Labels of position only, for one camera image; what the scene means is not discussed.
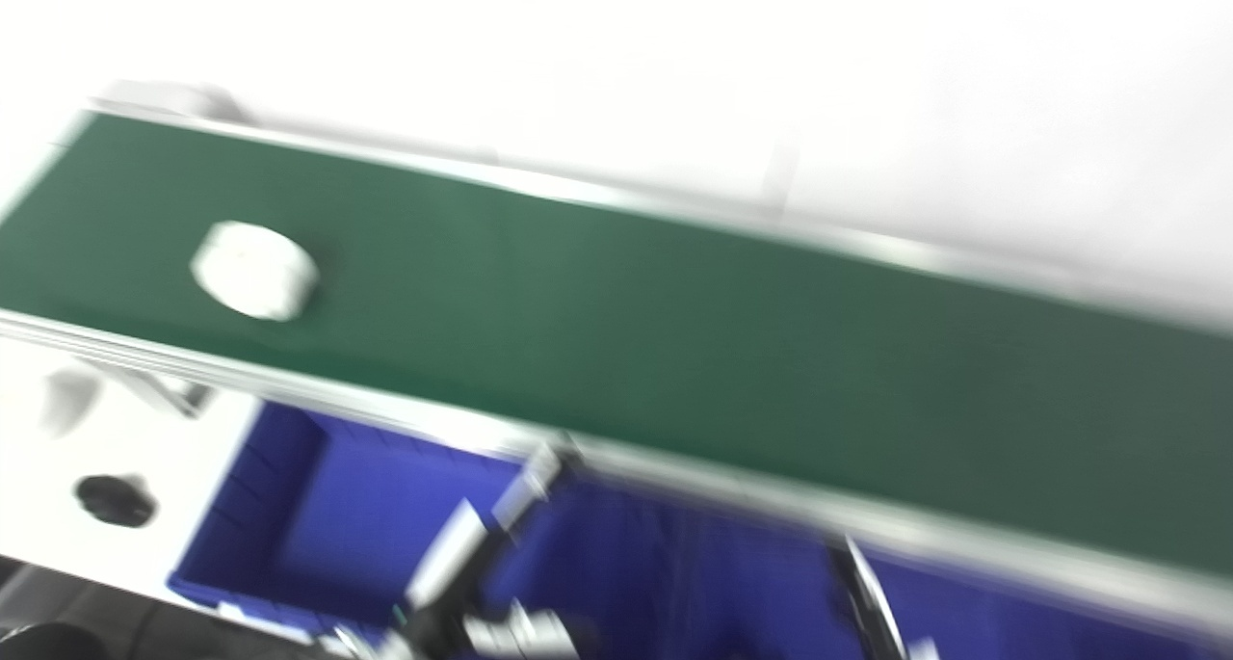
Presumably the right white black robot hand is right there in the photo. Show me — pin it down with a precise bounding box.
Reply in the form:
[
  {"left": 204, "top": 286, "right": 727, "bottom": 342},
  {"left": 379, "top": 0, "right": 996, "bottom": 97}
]
[{"left": 828, "top": 535, "right": 942, "bottom": 660}]

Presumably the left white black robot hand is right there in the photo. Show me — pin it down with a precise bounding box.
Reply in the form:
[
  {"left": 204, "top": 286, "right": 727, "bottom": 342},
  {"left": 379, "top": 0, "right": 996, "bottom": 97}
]
[{"left": 390, "top": 436, "right": 589, "bottom": 660}]

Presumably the white round part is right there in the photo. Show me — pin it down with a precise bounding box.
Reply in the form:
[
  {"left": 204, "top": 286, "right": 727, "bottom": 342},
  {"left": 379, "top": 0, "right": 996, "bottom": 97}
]
[{"left": 190, "top": 220, "right": 321, "bottom": 323}]

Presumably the green conveyor belt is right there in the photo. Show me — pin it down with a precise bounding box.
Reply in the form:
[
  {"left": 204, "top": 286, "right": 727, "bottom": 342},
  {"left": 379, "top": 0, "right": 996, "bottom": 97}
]
[
  {"left": 0, "top": 111, "right": 1233, "bottom": 576},
  {"left": 0, "top": 96, "right": 1233, "bottom": 642}
]

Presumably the grey conveyor motor housing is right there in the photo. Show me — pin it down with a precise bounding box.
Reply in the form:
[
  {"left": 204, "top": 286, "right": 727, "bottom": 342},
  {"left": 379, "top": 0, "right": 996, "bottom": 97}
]
[{"left": 94, "top": 80, "right": 247, "bottom": 123}]

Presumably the black round knob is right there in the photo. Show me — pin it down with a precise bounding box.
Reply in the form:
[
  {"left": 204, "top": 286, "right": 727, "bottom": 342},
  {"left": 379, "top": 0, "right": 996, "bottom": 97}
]
[{"left": 74, "top": 474, "right": 158, "bottom": 529}]

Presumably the aluminium conveyor leg bracket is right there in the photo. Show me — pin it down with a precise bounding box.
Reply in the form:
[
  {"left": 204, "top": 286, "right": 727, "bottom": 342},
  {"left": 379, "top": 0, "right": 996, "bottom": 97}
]
[{"left": 82, "top": 359, "right": 215, "bottom": 418}]

